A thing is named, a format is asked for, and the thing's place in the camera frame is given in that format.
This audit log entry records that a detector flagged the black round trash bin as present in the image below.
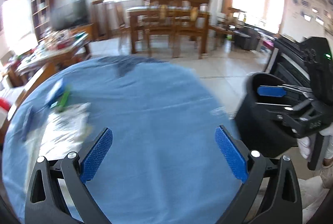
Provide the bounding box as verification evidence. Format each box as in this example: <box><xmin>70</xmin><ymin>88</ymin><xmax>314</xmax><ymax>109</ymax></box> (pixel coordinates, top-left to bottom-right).
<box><xmin>234</xmin><ymin>72</ymin><xmax>299</xmax><ymax>158</ymax></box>

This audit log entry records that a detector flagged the wooden dining chair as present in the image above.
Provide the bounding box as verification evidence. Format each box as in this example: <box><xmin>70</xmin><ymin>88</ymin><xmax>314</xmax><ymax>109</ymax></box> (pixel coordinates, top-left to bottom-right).
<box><xmin>143</xmin><ymin>0</ymin><xmax>180</xmax><ymax>58</ymax></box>
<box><xmin>172</xmin><ymin>0</ymin><xmax>210</xmax><ymax>59</ymax></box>

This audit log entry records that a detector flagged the purple box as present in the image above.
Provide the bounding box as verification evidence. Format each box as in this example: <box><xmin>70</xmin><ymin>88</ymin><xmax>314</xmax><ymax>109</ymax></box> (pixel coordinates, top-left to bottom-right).
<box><xmin>22</xmin><ymin>106</ymin><xmax>34</xmax><ymax>142</ymax></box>

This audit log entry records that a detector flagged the wooden dining table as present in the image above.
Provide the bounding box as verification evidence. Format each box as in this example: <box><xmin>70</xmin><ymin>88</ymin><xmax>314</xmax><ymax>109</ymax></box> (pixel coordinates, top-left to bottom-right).
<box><xmin>126</xmin><ymin>4</ymin><xmax>210</xmax><ymax>58</ymax></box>

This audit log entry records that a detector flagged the blue tablecloth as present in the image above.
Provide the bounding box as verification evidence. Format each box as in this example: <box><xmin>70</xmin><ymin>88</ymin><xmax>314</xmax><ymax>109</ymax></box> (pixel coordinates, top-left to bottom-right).
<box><xmin>2</xmin><ymin>56</ymin><xmax>240</xmax><ymax>223</ymax></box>

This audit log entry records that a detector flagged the wooden dining chair right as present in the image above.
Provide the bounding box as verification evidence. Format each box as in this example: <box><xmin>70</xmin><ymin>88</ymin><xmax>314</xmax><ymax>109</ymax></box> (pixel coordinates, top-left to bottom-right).
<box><xmin>172</xmin><ymin>0</ymin><xmax>210</xmax><ymax>59</ymax></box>

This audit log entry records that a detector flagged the black flat television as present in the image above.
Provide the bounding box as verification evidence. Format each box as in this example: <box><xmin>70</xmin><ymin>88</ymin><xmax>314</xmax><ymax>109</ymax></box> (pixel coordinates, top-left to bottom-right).
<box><xmin>50</xmin><ymin>0</ymin><xmax>90</xmax><ymax>30</ymax></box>

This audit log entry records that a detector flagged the wooden dining chair left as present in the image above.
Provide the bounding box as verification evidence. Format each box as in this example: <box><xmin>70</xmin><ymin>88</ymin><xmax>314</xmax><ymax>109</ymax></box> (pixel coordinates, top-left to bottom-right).
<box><xmin>143</xmin><ymin>0</ymin><xmax>180</xmax><ymax>58</ymax></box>

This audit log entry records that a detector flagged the blue packet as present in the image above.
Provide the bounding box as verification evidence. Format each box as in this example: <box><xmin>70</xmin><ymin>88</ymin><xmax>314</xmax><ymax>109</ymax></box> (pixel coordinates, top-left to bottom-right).
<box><xmin>45</xmin><ymin>78</ymin><xmax>66</xmax><ymax>107</ymax></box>

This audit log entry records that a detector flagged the wooden sofa armrest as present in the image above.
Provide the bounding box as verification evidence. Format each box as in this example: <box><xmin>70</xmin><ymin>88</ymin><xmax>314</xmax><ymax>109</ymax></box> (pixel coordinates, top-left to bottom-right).
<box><xmin>0</xmin><ymin>61</ymin><xmax>59</xmax><ymax>146</ymax></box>

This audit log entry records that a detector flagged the wooden bookshelf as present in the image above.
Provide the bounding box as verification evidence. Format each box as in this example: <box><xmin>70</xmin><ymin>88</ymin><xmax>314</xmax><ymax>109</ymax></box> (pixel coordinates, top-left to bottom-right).
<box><xmin>31</xmin><ymin>0</ymin><xmax>54</xmax><ymax>42</ymax></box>

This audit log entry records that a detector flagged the wooden tv stand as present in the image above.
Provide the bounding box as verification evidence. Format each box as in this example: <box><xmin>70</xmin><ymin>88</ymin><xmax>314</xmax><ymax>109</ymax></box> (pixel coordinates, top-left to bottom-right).
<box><xmin>70</xmin><ymin>24</ymin><xmax>95</xmax><ymax>41</ymax></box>

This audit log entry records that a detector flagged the wooden coffee table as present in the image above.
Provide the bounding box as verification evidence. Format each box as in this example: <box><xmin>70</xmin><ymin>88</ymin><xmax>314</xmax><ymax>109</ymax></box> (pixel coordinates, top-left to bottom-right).
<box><xmin>15</xmin><ymin>32</ymin><xmax>91</xmax><ymax>82</ymax></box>

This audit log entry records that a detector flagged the green gum pack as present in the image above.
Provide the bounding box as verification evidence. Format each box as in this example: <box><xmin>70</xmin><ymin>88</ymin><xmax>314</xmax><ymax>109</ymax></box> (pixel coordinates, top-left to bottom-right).
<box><xmin>50</xmin><ymin>85</ymin><xmax>71</xmax><ymax>112</ymax></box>

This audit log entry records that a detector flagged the right white gloved hand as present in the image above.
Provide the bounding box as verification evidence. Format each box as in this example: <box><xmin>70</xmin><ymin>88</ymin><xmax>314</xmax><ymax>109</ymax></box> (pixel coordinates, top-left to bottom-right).
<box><xmin>296</xmin><ymin>124</ymin><xmax>333</xmax><ymax>162</ymax></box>

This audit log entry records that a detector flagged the tall wooden side stand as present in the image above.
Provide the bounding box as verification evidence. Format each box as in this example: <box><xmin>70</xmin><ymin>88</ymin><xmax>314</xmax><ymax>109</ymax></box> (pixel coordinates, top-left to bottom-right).
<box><xmin>91</xmin><ymin>0</ymin><xmax>109</xmax><ymax>41</ymax></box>

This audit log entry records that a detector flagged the printed paper sheet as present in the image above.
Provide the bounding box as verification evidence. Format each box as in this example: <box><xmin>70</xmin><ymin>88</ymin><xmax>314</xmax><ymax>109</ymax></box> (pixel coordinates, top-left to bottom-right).
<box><xmin>25</xmin><ymin>103</ymin><xmax>91</xmax><ymax>162</ymax></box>

